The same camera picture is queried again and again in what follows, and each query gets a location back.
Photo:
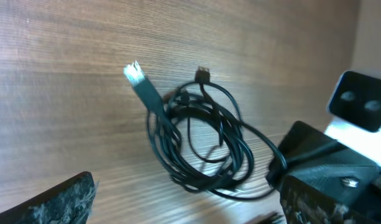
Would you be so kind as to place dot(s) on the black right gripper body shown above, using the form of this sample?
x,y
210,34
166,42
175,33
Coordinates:
x,y
328,166

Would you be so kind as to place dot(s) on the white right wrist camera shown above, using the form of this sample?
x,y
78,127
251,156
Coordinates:
x,y
356,106

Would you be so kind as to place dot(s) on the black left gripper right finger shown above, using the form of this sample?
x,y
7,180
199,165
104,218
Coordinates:
x,y
302,203

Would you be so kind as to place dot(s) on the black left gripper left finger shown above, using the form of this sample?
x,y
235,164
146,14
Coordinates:
x,y
68,202

